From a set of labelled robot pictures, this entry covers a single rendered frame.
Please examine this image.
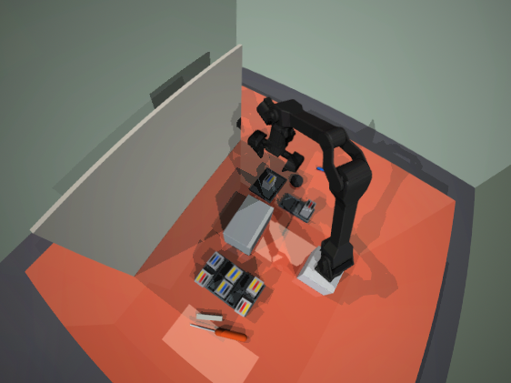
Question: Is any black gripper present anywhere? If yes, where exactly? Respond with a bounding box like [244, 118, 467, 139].
[247, 130, 304, 173]

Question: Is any white flat bar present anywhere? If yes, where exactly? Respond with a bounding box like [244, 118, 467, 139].
[196, 314, 222, 321]

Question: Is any orange-handled screwdriver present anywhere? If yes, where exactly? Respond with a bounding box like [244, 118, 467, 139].
[190, 324, 247, 341]

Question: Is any grey flat panel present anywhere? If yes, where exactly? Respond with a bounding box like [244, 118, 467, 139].
[29, 45, 243, 277]

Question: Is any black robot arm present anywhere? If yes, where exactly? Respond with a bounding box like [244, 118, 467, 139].
[256, 97, 372, 283]

